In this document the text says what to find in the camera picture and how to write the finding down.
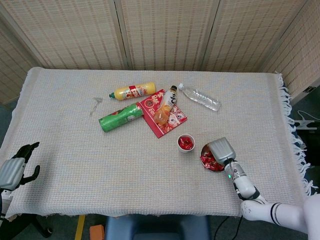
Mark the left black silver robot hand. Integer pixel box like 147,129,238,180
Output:
0,141,41,192

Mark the right silver orange-tipped robot hand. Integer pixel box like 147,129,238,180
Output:
207,137,236,166

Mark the heap of red candies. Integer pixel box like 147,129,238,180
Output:
178,136,195,150
200,151,226,171

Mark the white paper cup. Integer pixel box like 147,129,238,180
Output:
177,134,196,154

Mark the round metal plate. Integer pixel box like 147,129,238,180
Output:
199,142,226,173

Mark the clear plastic water bottle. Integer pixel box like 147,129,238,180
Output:
178,83,222,112

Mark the black stand leg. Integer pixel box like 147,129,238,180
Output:
0,214,54,239

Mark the red printed booklet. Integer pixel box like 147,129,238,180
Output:
137,88,188,139

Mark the orange drink bottle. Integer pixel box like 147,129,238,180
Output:
153,85,179,125

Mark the black box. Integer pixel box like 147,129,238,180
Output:
298,128,320,166

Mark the beige woven tablecloth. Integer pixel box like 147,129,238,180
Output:
0,66,320,223

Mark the blue padded seat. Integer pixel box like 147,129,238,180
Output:
104,214,211,240

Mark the woven folding screen panel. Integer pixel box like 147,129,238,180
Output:
114,0,221,72
202,0,307,73
0,19,43,106
262,7,320,106
0,0,128,71

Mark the orange block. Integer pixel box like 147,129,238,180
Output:
89,224,105,240

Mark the green cylindrical can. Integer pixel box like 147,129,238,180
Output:
98,101,145,133

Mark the yellow plastic bottle green cap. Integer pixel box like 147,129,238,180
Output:
108,82,157,102

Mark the black cable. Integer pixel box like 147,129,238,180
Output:
214,216,243,240

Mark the white cable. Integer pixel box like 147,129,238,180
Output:
296,109,316,121

